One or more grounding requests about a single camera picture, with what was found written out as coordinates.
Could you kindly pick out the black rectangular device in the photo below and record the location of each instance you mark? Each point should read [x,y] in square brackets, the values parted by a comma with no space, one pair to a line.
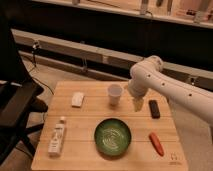
[154,109]

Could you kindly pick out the white computer mouse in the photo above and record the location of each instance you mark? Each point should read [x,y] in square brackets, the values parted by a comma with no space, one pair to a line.
[77,99]

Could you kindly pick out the green ceramic bowl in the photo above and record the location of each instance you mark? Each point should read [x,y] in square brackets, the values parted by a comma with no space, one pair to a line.
[112,137]

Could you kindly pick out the white tube bottle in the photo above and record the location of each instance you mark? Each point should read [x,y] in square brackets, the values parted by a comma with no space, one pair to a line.
[55,145]

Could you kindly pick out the orange carrot toy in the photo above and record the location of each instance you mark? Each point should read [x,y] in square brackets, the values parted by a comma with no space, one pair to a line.
[156,143]

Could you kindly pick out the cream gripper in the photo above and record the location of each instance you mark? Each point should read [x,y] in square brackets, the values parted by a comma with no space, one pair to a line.
[138,104]

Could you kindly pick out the black office chair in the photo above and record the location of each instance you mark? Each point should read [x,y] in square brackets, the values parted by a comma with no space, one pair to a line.
[18,96]

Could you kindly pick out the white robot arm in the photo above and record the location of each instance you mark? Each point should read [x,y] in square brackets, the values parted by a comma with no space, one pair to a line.
[147,74]

